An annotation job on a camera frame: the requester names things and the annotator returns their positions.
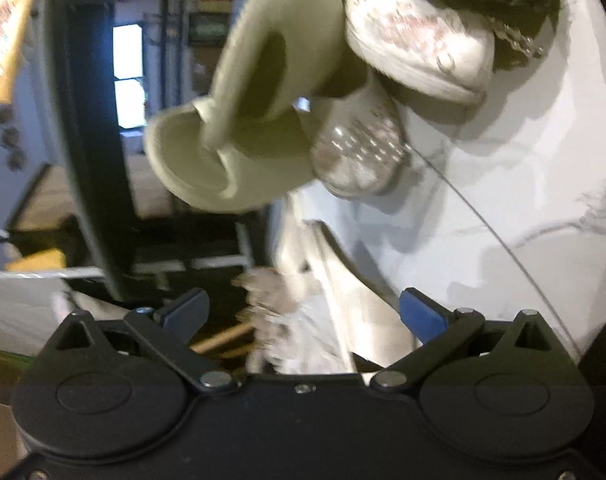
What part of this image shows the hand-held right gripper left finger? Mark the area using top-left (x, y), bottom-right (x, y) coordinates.
top-left (48, 287), bottom-right (238, 394)

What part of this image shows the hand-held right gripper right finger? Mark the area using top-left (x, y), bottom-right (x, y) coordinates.
top-left (370, 287), bottom-right (564, 393)

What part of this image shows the pale green slipper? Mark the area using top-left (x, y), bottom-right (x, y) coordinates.
top-left (200, 0), bottom-right (344, 151)
top-left (144, 95), bottom-right (318, 213)

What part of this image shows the white embroidered pearl shoe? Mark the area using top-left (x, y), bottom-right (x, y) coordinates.
top-left (343, 0), bottom-right (498, 106)
top-left (310, 85), bottom-right (414, 198)

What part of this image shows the black metal shoe rack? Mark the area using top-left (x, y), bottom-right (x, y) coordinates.
top-left (43, 0), bottom-right (264, 301)

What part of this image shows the bright window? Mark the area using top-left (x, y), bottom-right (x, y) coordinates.
top-left (113, 24), bottom-right (148, 129)

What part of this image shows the yellow printed poster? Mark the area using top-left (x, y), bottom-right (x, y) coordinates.
top-left (0, 0), bottom-right (42, 107)

